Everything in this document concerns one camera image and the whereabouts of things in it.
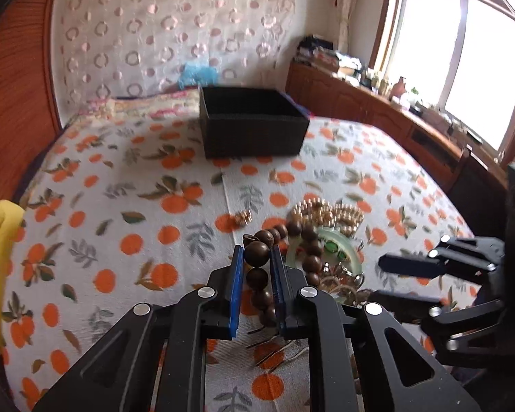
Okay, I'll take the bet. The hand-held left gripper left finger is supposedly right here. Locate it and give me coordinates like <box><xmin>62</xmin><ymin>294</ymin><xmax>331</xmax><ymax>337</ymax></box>
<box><xmin>32</xmin><ymin>244</ymin><xmax>245</xmax><ymax>412</ymax></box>

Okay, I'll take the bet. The blue plastic bag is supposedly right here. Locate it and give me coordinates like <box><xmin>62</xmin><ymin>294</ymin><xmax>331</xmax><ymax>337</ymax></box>
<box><xmin>178</xmin><ymin>62</ymin><xmax>220</xmax><ymax>89</ymax></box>

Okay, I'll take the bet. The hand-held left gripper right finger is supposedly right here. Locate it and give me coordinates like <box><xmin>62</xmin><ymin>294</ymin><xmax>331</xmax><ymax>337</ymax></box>
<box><xmin>270</xmin><ymin>244</ymin><xmax>484</xmax><ymax>412</ymax></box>

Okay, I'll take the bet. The circle pattern sheer curtain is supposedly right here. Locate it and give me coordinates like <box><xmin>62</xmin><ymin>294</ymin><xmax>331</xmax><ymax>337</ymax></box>
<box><xmin>54</xmin><ymin>0</ymin><xmax>297</xmax><ymax>104</ymax></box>

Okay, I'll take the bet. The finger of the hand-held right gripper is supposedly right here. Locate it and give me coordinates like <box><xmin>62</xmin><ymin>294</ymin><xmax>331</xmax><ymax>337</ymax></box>
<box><xmin>367</xmin><ymin>289</ymin><xmax>507</xmax><ymax>370</ymax></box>
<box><xmin>378</xmin><ymin>234</ymin><xmax>507</xmax><ymax>286</ymax></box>

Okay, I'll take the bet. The brown wooden bead bracelet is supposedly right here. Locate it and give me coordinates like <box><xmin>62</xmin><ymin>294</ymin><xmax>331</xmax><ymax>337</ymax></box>
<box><xmin>242</xmin><ymin>221</ymin><xmax>324</xmax><ymax>328</ymax></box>

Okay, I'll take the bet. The wooden side cabinet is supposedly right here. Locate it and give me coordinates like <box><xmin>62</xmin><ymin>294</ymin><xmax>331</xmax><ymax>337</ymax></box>
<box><xmin>285</xmin><ymin>62</ymin><xmax>511</xmax><ymax>224</ymax></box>

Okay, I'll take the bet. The stack of dark clothes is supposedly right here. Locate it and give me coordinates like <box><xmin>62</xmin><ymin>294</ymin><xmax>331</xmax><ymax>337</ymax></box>
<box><xmin>294</xmin><ymin>36</ymin><xmax>341</xmax><ymax>68</ymax></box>

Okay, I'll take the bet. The green jade bangle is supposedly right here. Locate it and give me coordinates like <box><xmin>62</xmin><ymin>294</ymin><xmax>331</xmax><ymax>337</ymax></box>
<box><xmin>283</xmin><ymin>227</ymin><xmax>365</xmax><ymax>279</ymax></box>

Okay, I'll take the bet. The black storage box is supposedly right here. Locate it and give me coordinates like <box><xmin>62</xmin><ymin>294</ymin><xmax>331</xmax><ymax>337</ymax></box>
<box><xmin>198</xmin><ymin>86</ymin><xmax>311</xmax><ymax>159</ymax></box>

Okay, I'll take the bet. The wooden slatted wardrobe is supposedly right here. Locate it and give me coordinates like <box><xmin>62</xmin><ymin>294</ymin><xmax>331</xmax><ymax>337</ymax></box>
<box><xmin>0</xmin><ymin>0</ymin><xmax>63</xmax><ymax>207</ymax></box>

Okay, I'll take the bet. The dark wooden chair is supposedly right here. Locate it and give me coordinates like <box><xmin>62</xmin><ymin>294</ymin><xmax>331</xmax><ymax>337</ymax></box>
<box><xmin>445</xmin><ymin>146</ymin><xmax>510</xmax><ymax>242</ymax></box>

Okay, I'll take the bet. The orange fruit print cloth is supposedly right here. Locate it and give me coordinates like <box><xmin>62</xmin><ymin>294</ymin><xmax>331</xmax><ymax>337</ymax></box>
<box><xmin>0</xmin><ymin>114</ymin><xmax>477</xmax><ymax>412</ymax></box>

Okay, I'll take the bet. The thin metal hairpin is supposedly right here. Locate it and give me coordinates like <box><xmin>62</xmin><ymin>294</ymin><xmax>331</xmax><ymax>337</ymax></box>
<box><xmin>254</xmin><ymin>340</ymin><xmax>293</xmax><ymax>367</ymax></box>
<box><xmin>245</xmin><ymin>335</ymin><xmax>281</xmax><ymax>347</ymax></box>
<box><xmin>267</xmin><ymin>349</ymin><xmax>308</xmax><ymax>373</ymax></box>

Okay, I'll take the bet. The beige patterned window curtain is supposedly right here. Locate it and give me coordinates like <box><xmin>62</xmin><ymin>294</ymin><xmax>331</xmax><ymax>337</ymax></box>
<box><xmin>332</xmin><ymin>0</ymin><xmax>398</xmax><ymax>53</ymax></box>

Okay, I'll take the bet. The row of bottles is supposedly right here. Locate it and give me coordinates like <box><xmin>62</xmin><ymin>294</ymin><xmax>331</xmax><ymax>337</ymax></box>
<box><xmin>363</xmin><ymin>69</ymin><xmax>413</xmax><ymax>100</ymax></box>

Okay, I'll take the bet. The wooden framed window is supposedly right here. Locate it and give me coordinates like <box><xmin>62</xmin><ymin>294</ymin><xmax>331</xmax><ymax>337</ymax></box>
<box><xmin>369</xmin><ymin>0</ymin><xmax>515</xmax><ymax>164</ymax></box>

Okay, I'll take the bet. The floral quilt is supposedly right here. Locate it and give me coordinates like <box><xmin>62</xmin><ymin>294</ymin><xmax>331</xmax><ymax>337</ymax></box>
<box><xmin>79</xmin><ymin>87</ymin><xmax>202</xmax><ymax>122</ymax></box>

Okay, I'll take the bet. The thin metal bangle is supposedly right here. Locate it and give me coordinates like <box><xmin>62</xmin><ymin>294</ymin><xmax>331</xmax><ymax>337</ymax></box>
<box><xmin>321</xmin><ymin>264</ymin><xmax>366</xmax><ymax>306</ymax></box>

